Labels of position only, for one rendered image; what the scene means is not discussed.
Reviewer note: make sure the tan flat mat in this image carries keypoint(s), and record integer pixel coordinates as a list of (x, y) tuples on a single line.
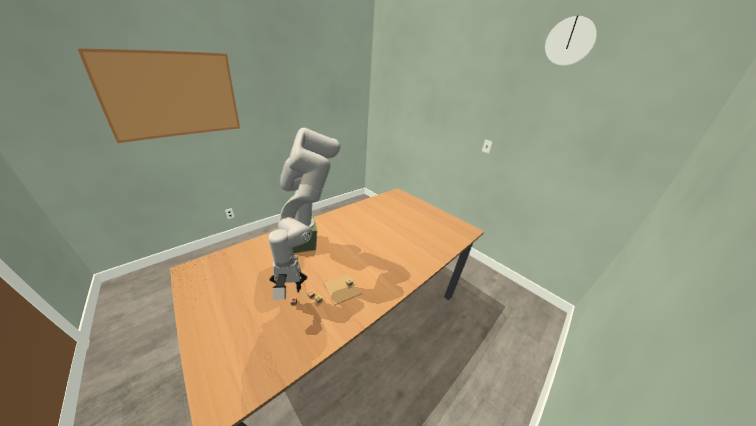
[(339, 291)]

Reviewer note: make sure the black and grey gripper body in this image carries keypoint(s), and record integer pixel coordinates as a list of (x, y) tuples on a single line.
[(293, 272)]

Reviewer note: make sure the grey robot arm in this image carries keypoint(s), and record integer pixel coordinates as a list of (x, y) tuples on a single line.
[(315, 168)]

